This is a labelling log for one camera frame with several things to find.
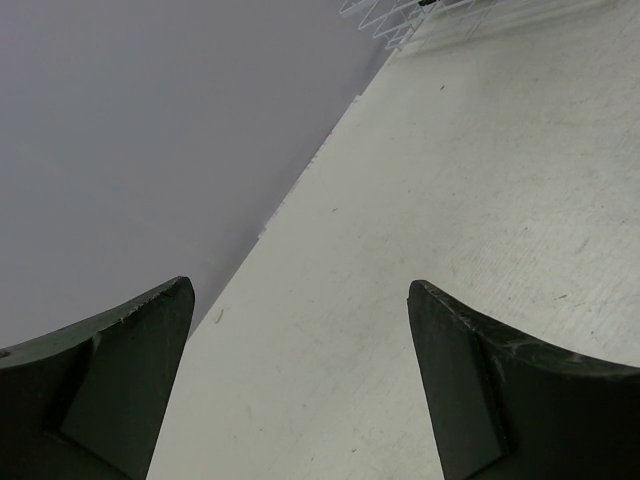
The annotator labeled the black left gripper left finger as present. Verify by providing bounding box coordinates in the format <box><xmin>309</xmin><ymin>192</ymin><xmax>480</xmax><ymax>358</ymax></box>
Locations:
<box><xmin>1</xmin><ymin>277</ymin><xmax>194</xmax><ymax>479</ymax></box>

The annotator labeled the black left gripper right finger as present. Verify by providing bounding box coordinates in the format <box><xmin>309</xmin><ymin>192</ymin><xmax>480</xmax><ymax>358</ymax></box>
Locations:
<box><xmin>407</xmin><ymin>280</ymin><xmax>639</xmax><ymax>479</ymax></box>

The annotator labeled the white wire dish rack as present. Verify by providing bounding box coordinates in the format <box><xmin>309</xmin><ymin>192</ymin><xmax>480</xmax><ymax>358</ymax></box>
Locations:
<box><xmin>337</xmin><ymin>0</ymin><xmax>616</xmax><ymax>52</ymax></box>

